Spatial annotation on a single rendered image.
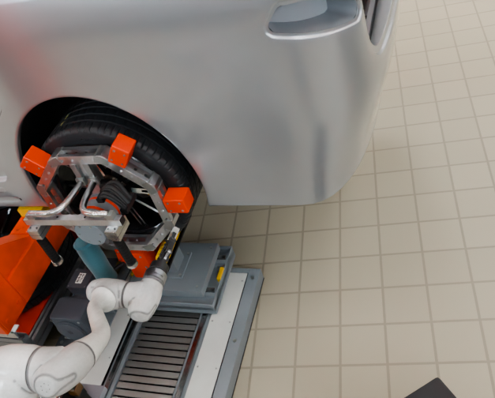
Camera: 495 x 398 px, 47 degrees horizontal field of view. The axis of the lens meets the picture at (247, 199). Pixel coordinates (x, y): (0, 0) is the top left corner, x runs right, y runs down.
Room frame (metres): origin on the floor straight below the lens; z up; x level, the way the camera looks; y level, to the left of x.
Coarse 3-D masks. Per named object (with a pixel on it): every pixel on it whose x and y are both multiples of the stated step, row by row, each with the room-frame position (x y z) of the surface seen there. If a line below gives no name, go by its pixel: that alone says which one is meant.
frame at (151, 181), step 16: (48, 160) 1.88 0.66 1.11; (64, 160) 1.85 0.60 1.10; (80, 160) 1.82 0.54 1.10; (96, 160) 1.78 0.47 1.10; (48, 176) 1.90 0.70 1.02; (128, 176) 1.74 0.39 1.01; (144, 176) 1.73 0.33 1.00; (48, 192) 1.94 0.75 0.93; (160, 192) 1.72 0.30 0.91; (160, 208) 1.71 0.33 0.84; (160, 224) 1.78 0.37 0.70; (128, 240) 1.88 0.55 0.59; (144, 240) 1.84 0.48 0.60; (160, 240) 1.74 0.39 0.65
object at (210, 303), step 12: (228, 252) 2.03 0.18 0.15; (216, 264) 1.98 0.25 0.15; (228, 264) 1.96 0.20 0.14; (132, 276) 2.08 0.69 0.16; (216, 276) 1.90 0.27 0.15; (228, 276) 1.92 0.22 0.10; (216, 288) 1.81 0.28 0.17; (168, 300) 1.86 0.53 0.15; (180, 300) 1.84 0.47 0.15; (192, 300) 1.81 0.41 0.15; (204, 300) 1.79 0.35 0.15; (216, 300) 1.77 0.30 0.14; (192, 312) 1.79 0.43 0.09; (204, 312) 1.76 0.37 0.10; (216, 312) 1.73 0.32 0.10
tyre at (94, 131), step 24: (72, 120) 1.99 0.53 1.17; (96, 120) 1.93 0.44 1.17; (120, 120) 1.91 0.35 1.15; (48, 144) 1.97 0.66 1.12; (72, 144) 1.92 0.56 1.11; (96, 144) 1.88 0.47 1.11; (144, 144) 1.81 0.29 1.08; (168, 144) 1.86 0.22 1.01; (168, 168) 1.77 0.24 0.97; (192, 168) 1.85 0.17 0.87; (192, 192) 1.79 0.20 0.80
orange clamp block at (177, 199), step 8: (168, 192) 1.73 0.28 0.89; (176, 192) 1.72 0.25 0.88; (184, 192) 1.70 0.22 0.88; (168, 200) 1.69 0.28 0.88; (176, 200) 1.67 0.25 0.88; (184, 200) 1.67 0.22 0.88; (192, 200) 1.71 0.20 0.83; (168, 208) 1.69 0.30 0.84; (176, 208) 1.68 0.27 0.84; (184, 208) 1.66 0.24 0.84
